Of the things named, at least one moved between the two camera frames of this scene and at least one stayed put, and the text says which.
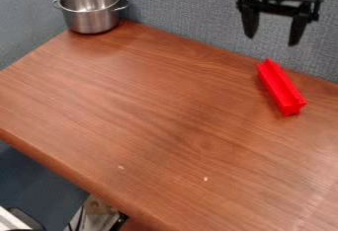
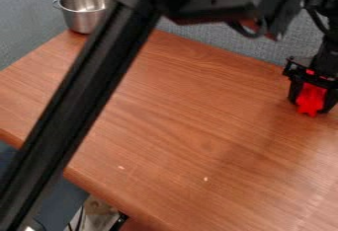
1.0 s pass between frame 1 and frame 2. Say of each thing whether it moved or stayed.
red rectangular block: moved
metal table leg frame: stayed
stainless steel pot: stayed
